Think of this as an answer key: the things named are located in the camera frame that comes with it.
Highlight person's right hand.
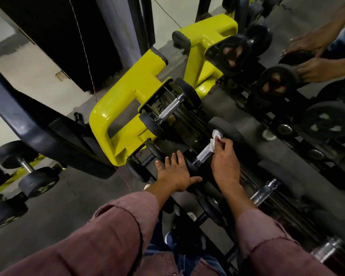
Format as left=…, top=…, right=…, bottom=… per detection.
left=211, top=136, right=242, bottom=193

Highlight person's left hand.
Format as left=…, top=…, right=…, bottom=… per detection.
left=156, top=151, right=203, bottom=192

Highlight black dumbbell chrome handle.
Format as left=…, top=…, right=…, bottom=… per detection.
left=309, top=209, right=345, bottom=263
left=250, top=158, right=305, bottom=207
left=138, top=78, right=202, bottom=138
left=184, top=117, right=245, bottom=184

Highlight white cleaning cloth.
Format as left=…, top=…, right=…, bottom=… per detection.
left=209, top=130, right=223, bottom=151

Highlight row of ribbed plate dumbbells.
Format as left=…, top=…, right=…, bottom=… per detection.
left=125, top=139, right=239, bottom=276

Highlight black yellow dumbbell rack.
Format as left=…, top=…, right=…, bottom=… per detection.
left=89, top=47, right=345, bottom=276

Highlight black dumbbell pale logo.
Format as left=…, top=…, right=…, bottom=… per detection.
left=0, top=140, right=60, bottom=199
left=0, top=166, right=29, bottom=232

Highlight person's left forearm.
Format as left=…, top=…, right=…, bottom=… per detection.
left=0, top=184, right=179, bottom=276

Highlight person's right forearm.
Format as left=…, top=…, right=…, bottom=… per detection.
left=221, top=184, right=337, bottom=276

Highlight person's blue jeans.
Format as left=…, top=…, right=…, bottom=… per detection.
left=143, top=221, right=228, bottom=276

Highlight small white round object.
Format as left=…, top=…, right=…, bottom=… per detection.
left=261, top=129, right=277, bottom=141

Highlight grey concrete pillar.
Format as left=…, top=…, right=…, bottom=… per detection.
left=93, top=0, right=141, bottom=71

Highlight black metal post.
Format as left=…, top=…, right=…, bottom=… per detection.
left=126, top=0, right=156, bottom=55

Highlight black wall panel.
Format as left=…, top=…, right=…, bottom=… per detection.
left=0, top=0, right=123, bottom=92

